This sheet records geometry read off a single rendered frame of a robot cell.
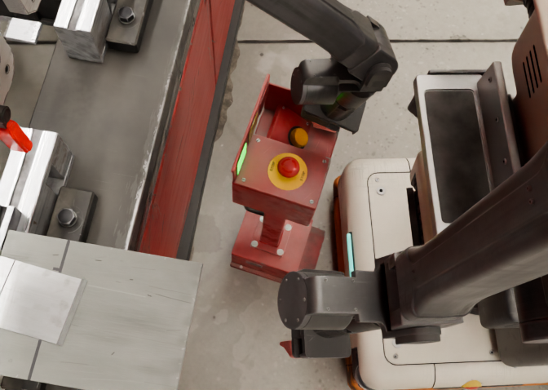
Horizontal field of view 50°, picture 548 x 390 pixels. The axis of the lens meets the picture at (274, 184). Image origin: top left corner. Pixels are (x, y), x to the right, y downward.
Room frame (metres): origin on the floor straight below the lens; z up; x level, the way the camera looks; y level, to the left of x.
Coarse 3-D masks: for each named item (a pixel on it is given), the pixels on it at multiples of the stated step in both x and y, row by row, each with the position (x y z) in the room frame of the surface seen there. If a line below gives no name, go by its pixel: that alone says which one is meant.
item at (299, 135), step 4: (296, 128) 0.50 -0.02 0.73; (300, 128) 0.50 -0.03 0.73; (292, 132) 0.49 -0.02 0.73; (296, 132) 0.49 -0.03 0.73; (300, 132) 0.49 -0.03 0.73; (304, 132) 0.49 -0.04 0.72; (292, 136) 0.48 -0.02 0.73; (296, 136) 0.48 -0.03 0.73; (300, 136) 0.48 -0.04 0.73; (304, 136) 0.49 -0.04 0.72; (292, 140) 0.47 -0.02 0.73; (296, 140) 0.47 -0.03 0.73; (300, 140) 0.47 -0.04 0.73; (304, 140) 0.48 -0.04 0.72; (296, 144) 0.46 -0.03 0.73; (300, 144) 0.47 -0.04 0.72; (304, 144) 0.47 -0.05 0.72
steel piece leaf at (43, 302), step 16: (16, 272) 0.10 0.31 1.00; (32, 272) 0.10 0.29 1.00; (48, 272) 0.11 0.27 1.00; (16, 288) 0.08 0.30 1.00; (32, 288) 0.08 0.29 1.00; (48, 288) 0.08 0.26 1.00; (64, 288) 0.09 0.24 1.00; (80, 288) 0.09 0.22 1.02; (0, 304) 0.05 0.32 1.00; (16, 304) 0.06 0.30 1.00; (32, 304) 0.06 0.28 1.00; (48, 304) 0.06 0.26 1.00; (64, 304) 0.07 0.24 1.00; (0, 320) 0.04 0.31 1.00; (16, 320) 0.04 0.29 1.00; (32, 320) 0.04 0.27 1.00; (48, 320) 0.05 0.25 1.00; (64, 320) 0.05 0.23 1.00; (32, 336) 0.02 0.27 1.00; (48, 336) 0.03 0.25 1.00; (64, 336) 0.03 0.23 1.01
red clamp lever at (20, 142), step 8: (0, 112) 0.22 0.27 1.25; (8, 112) 0.22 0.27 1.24; (0, 120) 0.21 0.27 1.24; (8, 120) 0.21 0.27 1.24; (0, 128) 0.21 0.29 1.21; (8, 128) 0.21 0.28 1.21; (16, 128) 0.22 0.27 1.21; (0, 136) 0.21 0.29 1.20; (8, 136) 0.21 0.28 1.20; (16, 136) 0.21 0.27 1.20; (24, 136) 0.22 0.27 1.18; (8, 144) 0.21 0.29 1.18; (16, 144) 0.21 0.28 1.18; (24, 144) 0.21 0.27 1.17; (32, 144) 0.22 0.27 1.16; (24, 152) 0.21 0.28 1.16
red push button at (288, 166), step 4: (280, 160) 0.39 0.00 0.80; (284, 160) 0.39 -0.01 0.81; (288, 160) 0.40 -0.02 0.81; (292, 160) 0.40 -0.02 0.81; (296, 160) 0.40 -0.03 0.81; (280, 164) 0.39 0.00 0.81; (284, 164) 0.39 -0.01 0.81; (288, 164) 0.39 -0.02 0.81; (292, 164) 0.39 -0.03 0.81; (296, 164) 0.39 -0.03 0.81; (280, 168) 0.38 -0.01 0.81; (284, 168) 0.38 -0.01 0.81; (288, 168) 0.38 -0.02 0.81; (292, 168) 0.38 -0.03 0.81; (296, 168) 0.38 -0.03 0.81; (280, 172) 0.37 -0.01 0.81; (284, 172) 0.37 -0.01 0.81; (288, 172) 0.37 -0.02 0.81; (292, 172) 0.37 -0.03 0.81; (296, 172) 0.38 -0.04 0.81; (284, 176) 0.37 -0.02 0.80; (288, 176) 0.37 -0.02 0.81; (292, 176) 0.37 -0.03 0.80
